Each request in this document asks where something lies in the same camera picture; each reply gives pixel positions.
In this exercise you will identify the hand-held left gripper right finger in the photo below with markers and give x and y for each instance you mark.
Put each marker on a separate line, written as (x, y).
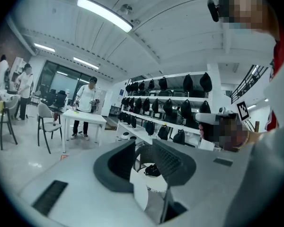
(203, 185)

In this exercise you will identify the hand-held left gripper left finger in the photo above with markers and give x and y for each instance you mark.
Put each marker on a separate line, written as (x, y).
(85, 185)

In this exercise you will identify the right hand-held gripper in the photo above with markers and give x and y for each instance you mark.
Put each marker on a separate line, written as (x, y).
(227, 117)

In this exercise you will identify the person's right forearm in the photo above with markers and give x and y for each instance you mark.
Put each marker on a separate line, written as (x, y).
(255, 138)

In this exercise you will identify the person's right hand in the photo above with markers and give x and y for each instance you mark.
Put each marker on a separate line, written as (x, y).
(227, 136)

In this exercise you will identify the white shelf of black backpacks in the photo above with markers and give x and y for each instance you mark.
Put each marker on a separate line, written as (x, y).
(187, 83)

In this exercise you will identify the white metal shelving rack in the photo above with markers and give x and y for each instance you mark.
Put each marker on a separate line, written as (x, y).
(175, 74)

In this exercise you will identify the black headset on chair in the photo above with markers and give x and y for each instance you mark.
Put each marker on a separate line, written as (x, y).
(152, 170)

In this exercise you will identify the black stair railing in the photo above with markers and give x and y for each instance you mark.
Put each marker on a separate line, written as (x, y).
(248, 84)

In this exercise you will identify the round white side table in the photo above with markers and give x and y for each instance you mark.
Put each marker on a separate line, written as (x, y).
(140, 197)

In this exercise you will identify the white rectangular table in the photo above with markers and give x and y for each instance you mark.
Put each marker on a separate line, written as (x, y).
(85, 117)

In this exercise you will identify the grey chair with black legs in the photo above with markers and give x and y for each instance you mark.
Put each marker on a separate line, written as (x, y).
(43, 110)
(1, 118)

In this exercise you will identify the black office chair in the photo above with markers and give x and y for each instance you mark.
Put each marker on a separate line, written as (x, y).
(48, 97)
(60, 99)

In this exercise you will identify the person's red jersey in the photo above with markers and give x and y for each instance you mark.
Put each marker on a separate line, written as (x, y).
(281, 55)

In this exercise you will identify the yellow cloth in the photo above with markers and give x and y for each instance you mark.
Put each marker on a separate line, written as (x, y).
(0, 106)

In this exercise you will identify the person's head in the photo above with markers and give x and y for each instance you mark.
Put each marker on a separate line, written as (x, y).
(246, 6)

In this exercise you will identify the white cloth covered table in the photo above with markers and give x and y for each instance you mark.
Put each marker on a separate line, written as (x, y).
(7, 94)

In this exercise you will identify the long ceiling light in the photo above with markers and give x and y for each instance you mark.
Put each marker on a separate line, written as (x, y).
(104, 13)
(44, 47)
(86, 63)

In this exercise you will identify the white arched cabinet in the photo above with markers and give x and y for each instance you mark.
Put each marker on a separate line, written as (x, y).
(16, 70)

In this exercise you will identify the black head camera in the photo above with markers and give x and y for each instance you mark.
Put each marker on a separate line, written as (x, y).
(213, 11)

